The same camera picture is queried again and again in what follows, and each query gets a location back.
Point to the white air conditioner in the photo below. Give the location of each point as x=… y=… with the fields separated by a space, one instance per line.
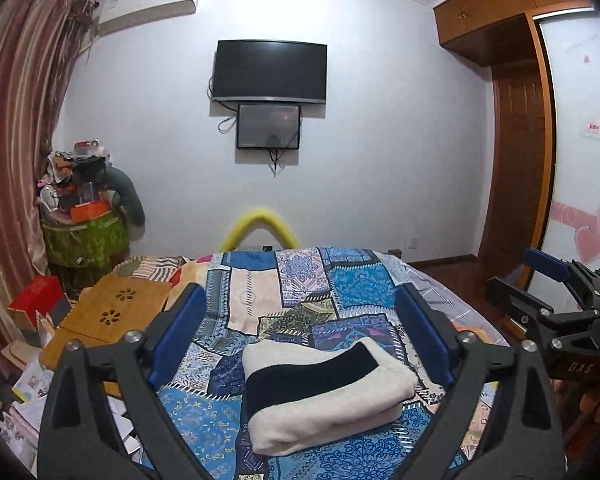
x=145 y=5

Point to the striped maroon curtain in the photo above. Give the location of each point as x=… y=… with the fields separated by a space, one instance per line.
x=15 y=160

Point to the wooden overhead cabinet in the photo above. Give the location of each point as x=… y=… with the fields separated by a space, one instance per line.
x=490 y=20

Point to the wooden lap table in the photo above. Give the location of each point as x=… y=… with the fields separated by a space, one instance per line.
x=110 y=310

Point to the brown wooden door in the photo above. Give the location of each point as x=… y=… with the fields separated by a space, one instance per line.
x=522 y=160

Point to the orange box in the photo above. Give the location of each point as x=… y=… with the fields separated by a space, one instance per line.
x=90 y=211

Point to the orange patterned fleece blanket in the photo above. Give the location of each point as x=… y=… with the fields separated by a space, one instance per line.
x=160 y=267

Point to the small red white sticker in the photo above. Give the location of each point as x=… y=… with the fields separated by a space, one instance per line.
x=594 y=128

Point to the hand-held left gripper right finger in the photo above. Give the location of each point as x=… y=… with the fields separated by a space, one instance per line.
x=427 y=335

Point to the grey plush toy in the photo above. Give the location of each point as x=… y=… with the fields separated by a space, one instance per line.
x=127 y=195

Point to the grey bed sheet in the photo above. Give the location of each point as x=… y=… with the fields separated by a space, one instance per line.
x=455 y=305

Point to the pile of clutter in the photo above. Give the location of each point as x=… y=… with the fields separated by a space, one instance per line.
x=62 y=170

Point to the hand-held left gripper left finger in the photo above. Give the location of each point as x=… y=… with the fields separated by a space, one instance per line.
x=177 y=335

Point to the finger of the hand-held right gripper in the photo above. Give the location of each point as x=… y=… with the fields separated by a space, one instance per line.
x=517 y=295
x=547 y=262

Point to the red box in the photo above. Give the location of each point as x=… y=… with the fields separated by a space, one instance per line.
x=37 y=300

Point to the small black wall monitor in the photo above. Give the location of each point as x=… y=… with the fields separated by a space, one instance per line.
x=267 y=125

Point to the black wall television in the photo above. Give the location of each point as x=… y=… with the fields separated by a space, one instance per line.
x=270 y=70

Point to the yellow foam tube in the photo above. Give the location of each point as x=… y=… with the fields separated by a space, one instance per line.
x=260 y=222

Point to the pile of papers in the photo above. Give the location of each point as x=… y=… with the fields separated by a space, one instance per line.
x=35 y=390

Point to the white wardrobe door pink hearts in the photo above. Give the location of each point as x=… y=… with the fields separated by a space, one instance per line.
x=580 y=160

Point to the blue patchwork bed cover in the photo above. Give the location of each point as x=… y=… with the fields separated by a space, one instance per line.
x=300 y=290

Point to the wall socket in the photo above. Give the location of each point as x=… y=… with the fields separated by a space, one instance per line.
x=413 y=243

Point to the cream and black sweater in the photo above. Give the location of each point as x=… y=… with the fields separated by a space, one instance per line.
x=325 y=395

